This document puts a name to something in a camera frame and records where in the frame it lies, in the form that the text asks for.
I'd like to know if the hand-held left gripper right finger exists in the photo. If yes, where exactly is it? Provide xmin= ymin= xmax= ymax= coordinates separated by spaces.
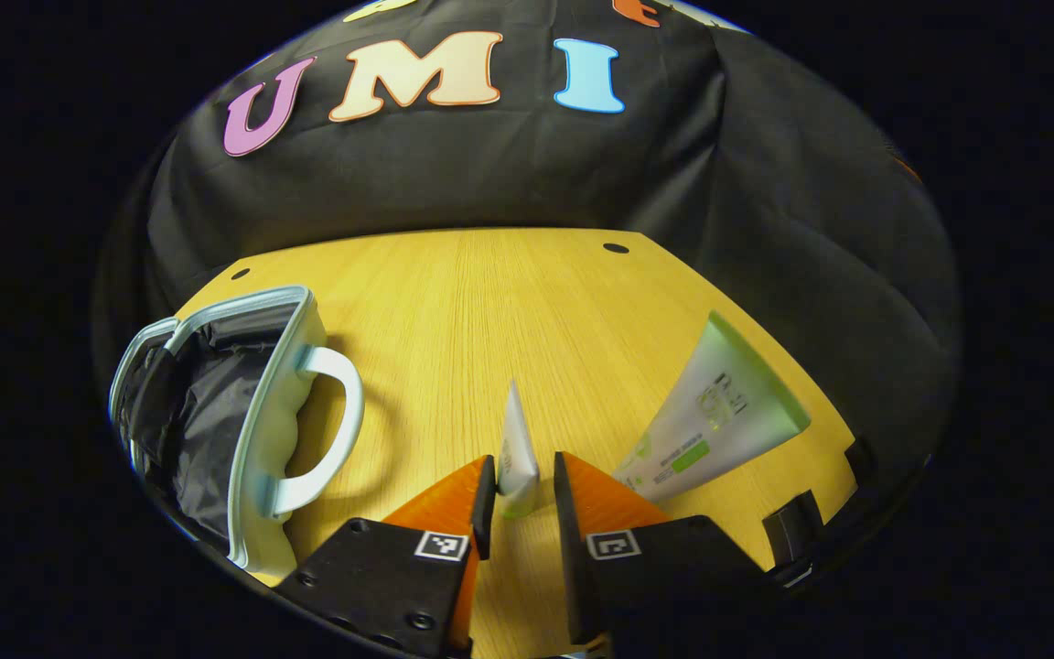
xmin=552 ymin=450 xmax=770 ymax=646

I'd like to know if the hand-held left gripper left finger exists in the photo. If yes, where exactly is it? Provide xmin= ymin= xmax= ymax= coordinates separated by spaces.
xmin=273 ymin=454 xmax=499 ymax=659

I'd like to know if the small white green tube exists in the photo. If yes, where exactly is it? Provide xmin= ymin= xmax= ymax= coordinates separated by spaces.
xmin=497 ymin=380 xmax=542 ymax=520

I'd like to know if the large translucent green tube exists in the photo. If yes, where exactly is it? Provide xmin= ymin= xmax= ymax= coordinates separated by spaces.
xmin=612 ymin=310 xmax=812 ymax=505

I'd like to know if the small pale blue suitcase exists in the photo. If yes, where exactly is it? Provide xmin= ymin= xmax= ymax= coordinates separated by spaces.
xmin=109 ymin=286 xmax=366 ymax=576

